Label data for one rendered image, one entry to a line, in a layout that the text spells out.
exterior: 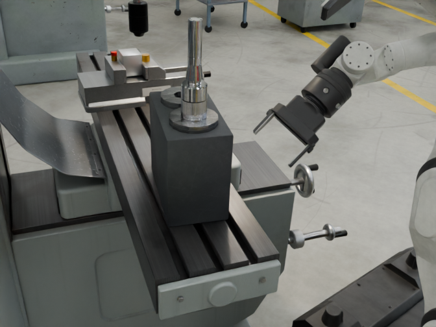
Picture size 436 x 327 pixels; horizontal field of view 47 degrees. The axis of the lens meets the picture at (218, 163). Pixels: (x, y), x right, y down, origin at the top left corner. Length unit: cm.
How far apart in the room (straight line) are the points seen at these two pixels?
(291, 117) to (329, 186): 188
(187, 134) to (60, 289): 73
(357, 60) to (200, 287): 57
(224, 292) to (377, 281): 67
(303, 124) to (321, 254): 142
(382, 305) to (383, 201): 155
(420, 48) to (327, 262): 143
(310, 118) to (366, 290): 55
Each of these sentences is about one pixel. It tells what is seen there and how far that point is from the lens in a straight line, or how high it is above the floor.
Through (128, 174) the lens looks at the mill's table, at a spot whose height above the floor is 96.
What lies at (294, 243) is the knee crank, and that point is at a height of 54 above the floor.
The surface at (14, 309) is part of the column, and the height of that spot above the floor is 55.
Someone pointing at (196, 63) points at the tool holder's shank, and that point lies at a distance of 87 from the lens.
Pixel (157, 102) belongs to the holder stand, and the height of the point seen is 115.
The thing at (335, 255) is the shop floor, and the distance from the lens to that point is 246.
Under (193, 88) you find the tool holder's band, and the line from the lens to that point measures 87.
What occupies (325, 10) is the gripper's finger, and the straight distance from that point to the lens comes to 56.
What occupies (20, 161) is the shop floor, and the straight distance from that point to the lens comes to 319.
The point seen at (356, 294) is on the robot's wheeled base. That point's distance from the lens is 142.
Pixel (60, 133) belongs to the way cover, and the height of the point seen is 91.
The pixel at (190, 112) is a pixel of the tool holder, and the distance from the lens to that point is 89.
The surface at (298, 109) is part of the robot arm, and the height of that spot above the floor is 111.
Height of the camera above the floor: 155
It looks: 31 degrees down
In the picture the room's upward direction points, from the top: 3 degrees clockwise
